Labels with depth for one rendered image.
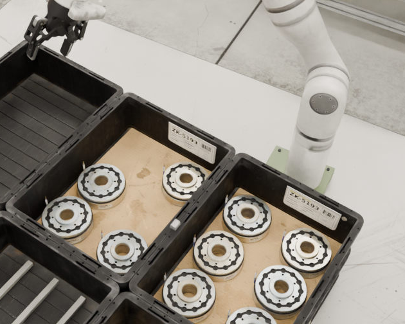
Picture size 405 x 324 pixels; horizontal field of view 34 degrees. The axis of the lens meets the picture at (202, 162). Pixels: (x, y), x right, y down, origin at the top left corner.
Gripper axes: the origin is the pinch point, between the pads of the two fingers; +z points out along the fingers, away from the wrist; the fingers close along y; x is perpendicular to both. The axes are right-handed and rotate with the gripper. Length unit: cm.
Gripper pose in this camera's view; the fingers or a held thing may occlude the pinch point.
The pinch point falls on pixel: (47, 54)
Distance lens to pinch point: 152.0
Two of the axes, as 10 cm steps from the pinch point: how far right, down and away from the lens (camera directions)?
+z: -4.3, 7.2, 5.5
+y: -6.1, 2.1, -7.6
